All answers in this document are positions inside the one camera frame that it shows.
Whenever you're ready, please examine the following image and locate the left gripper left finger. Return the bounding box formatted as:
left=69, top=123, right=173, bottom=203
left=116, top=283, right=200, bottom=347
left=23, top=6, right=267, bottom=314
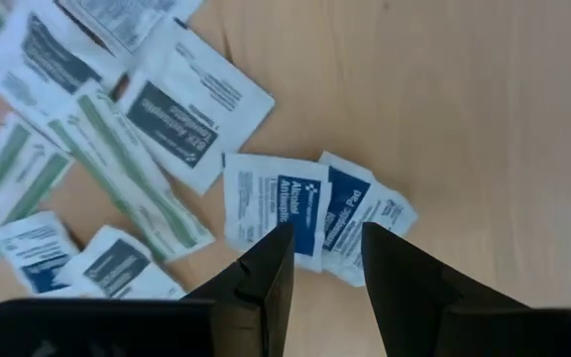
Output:
left=183, top=222, right=296, bottom=357

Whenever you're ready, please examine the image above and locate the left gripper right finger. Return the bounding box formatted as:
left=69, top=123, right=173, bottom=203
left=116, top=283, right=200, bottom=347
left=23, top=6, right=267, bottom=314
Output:
left=361, top=221, right=529, bottom=357

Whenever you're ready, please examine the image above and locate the white packet dark print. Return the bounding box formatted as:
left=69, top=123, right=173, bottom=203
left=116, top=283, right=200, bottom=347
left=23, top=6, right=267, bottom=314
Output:
left=221, top=152, right=334, bottom=274

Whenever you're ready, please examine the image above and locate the alcohol pad packet blue label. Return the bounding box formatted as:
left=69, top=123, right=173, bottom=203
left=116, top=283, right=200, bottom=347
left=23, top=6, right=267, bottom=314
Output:
left=317, top=150, right=420, bottom=289

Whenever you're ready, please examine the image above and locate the white packet grey label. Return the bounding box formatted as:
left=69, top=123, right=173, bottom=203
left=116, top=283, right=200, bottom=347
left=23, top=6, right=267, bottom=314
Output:
left=53, top=224, right=188, bottom=301

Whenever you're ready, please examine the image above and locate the small packet blue label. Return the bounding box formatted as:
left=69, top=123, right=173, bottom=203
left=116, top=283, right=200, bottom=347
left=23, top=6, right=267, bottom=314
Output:
left=0, top=210, right=82, bottom=296

